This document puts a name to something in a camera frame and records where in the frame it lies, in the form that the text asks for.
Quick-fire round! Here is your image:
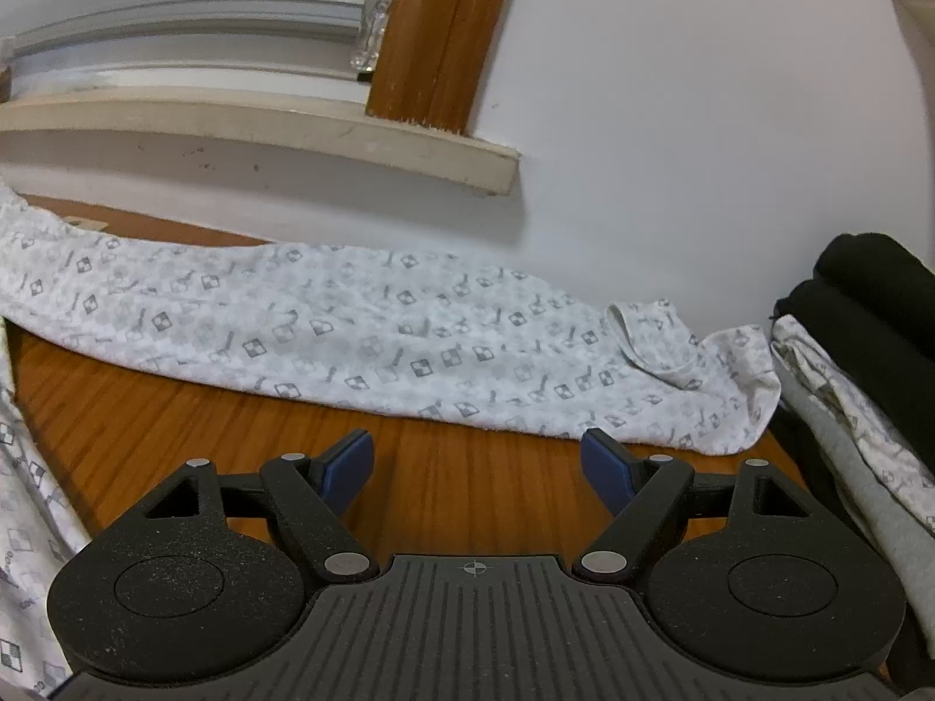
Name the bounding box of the black cloth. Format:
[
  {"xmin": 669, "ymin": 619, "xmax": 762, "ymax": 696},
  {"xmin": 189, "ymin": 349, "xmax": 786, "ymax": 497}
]
[{"xmin": 767, "ymin": 409, "xmax": 935, "ymax": 695}]

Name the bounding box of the clear plastic cord pull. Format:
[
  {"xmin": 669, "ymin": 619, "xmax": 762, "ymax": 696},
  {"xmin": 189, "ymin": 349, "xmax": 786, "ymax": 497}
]
[{"xmin": 349, "ymin": 0, "xmax": 396, "ymax": 74}]

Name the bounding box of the grey window blind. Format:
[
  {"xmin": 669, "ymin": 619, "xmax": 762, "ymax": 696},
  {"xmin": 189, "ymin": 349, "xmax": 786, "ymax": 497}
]
[{"xmin": 0, "ymin": 0, "xmax": 396, "ymax": 99}]

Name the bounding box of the white patterned pajama garment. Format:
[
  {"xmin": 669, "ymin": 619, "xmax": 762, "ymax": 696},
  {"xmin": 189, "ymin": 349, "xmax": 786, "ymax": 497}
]
[{"xmin": 0, "ymin": 186, "xmax": 782, "ymax": 698}]

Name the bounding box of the stack of dark folded clothes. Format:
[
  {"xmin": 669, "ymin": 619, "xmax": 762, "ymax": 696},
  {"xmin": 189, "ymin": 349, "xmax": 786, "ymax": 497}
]
[{"xmin": 781, "ymin": 232, "xmax": 935, "ymax": 425}]

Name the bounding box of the beige stone window sill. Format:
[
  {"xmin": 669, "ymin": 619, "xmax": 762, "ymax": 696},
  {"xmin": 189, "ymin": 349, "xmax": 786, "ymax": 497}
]
[{"xmin": 0, "ymin": 98, "xmax": 521, "ymax": 197}]

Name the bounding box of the grey folded garment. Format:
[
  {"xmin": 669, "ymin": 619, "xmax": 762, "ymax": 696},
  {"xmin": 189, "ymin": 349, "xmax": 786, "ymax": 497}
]
[{"xmin": 785, "ymin": 380, "xmax": 935, "ymax": 607}]

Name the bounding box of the beige cable cover plate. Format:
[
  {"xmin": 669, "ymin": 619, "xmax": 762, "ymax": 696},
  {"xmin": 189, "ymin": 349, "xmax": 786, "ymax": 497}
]
[{"xmin": 62, "ymin": 214, "xmax": 124, "ymax": 249}]

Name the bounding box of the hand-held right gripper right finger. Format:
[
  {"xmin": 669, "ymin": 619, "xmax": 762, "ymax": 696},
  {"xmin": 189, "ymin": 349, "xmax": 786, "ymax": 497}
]
[{"xmin": 572, "ymin": 430, "xmax": 812, "ymax": 585}]

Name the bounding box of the wooden window frame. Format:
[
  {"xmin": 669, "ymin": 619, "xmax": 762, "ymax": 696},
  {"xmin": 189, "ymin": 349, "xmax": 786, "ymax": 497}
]
[{"xmin": 365, "ymin": 0, "xmax": 528, "ymax": 138}]

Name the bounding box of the folded white patterned garment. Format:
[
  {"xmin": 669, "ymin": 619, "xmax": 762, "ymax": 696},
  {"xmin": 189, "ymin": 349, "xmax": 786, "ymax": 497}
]
[{"xmin": 770, "ymin": 314, "xmax": 935, "ymax": 534}]

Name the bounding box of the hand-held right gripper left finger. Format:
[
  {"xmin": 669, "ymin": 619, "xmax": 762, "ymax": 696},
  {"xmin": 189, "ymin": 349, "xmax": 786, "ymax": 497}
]
[{"xmin": 144, "ymin": 430, "xmax": 381, "ymax": 584}]

